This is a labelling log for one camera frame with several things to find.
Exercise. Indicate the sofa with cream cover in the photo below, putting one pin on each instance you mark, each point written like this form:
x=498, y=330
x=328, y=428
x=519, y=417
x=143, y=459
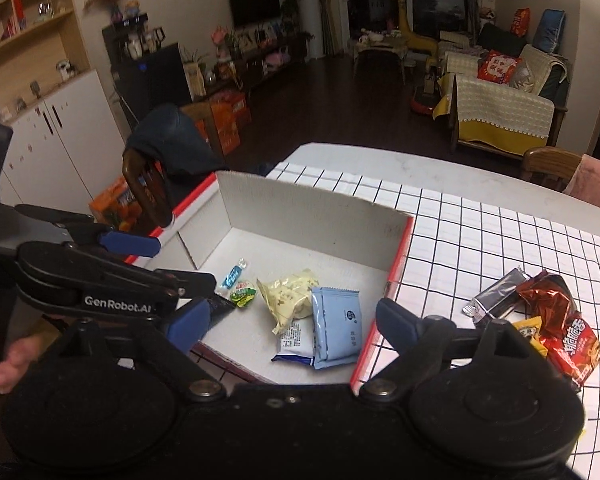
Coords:
x=500, y=110

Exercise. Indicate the copper foil snack packet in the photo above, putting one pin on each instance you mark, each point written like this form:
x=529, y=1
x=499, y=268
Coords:
x=545, y=297

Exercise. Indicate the black sideboard cabinet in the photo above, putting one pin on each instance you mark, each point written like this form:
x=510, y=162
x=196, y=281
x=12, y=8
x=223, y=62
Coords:
x=155, y=80

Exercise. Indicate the green potted plant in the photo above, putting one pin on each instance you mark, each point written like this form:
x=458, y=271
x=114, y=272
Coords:
x=294, y=0

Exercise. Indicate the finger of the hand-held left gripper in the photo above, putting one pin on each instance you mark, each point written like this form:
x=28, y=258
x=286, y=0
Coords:
x=190, y=285
x=130, y=245

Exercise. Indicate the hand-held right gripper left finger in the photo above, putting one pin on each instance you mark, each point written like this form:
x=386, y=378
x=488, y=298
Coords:
x=190, y=327

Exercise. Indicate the person's left hand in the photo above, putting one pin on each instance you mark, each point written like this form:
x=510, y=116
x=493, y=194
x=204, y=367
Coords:
x=17, y=362

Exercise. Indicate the wooden dining chair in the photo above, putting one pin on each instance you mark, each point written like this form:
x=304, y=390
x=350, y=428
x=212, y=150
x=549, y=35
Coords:
x=547, y=165

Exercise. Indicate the red printed cushion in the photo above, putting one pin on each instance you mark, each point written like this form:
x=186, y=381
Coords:
x=499, y=67

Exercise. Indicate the silver black snack packet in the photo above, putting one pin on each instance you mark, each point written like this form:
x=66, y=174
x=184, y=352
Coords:
x=495, y=295

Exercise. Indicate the yellow giraffe toy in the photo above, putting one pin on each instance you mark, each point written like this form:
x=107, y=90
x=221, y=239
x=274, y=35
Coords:
x=412, y=30

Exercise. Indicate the silver grey cushion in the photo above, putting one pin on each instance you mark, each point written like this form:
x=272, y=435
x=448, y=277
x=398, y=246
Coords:
x=524, y=77

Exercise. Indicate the yellow green snack packet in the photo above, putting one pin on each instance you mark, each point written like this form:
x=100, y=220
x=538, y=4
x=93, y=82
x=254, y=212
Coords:
x=243, y=293

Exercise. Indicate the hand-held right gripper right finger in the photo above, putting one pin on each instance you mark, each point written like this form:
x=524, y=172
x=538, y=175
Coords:
x=400, y=322

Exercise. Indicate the red cardboard box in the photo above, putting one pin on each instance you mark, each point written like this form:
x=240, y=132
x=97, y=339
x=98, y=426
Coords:
x=290, y=220

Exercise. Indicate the dark television cabinet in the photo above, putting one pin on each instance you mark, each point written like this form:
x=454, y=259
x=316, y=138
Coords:
x=260, y=67

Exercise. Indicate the dark blue jacket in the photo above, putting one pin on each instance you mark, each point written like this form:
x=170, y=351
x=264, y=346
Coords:
x=175, y=140

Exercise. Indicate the blue candy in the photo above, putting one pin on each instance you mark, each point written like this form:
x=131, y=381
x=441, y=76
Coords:
x=232, y=275

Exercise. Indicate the white standing air conditioner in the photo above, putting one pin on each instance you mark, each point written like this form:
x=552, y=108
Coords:
x=311, y=10

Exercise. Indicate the red orange cushion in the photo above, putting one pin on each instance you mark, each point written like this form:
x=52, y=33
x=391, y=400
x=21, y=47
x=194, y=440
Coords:
x=520, y=21

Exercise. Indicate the pale yellow snack packet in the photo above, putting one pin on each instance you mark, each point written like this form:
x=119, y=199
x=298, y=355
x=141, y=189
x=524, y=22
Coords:
x=290, y=297

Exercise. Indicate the red ride-on toy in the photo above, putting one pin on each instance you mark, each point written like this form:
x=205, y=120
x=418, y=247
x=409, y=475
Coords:
x=425, y=97

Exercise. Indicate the orange gift carton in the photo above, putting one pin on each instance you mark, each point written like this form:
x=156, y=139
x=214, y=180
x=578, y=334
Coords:
x=230, y=120

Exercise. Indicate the wooden chair with black seat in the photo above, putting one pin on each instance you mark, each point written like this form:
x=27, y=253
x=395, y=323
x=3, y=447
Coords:
x=147, y=190

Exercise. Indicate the white wooden shelf cabinet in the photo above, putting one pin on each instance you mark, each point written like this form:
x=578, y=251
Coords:
x=50, y=130

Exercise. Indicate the pink towel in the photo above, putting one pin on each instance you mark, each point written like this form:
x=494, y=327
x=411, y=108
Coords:
x=595, y=182

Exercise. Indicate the red snack packet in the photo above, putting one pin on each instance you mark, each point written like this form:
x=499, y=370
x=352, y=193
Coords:
x=575, y=350

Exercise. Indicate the light blue snack packet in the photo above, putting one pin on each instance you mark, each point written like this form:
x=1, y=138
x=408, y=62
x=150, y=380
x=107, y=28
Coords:
x=337, y=327

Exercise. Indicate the white blue snack packet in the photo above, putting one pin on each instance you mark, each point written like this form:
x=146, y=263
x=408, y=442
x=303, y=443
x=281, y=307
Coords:
x=292, y=342

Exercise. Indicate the pink artificial flower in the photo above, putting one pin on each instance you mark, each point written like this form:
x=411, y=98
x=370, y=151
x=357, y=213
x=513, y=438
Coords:
x=219, y=36

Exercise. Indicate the black television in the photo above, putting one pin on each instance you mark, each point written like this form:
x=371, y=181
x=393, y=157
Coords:
x=252, y=0

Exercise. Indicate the orange printed carton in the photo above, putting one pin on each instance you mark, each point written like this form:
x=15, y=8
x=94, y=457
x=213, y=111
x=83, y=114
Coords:
x=112, y=205

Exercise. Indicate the blue cushion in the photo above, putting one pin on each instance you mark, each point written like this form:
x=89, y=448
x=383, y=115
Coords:
x=549, y=30

